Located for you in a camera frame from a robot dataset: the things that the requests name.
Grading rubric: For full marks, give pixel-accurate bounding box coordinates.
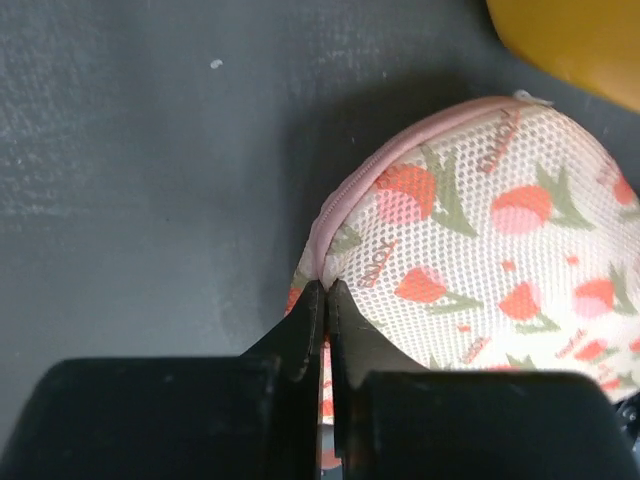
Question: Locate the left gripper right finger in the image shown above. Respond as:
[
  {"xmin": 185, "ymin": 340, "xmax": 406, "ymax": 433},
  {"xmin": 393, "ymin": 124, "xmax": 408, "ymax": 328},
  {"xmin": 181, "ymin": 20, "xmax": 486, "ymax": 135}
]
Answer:
[{"xmin": 327, "ymin": 282, "xmax": 639, "ymax": 479}]

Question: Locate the floral mesh laundry bag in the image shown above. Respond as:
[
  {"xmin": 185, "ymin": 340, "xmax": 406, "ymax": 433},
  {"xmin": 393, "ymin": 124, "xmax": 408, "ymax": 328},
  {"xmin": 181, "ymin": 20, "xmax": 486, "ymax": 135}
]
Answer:
[{"xmin": 283, "ymin": 89, "xmax": 640, "ymax": 471}]

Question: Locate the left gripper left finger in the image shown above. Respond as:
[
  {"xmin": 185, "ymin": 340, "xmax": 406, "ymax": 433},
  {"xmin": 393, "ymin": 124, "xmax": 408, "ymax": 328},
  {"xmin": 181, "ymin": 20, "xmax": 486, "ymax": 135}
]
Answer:
[{"xmin": 1, "ymin": 281, "xmax": 324, "ymax": 479}]

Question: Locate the yellow plastic basket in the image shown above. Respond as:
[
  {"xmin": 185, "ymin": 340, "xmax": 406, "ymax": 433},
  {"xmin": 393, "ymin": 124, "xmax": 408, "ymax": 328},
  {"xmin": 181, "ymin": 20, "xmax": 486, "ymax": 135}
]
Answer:
[{"xmin": 487, "ymin": 0, "xmax": 639, "ymax": 112}]

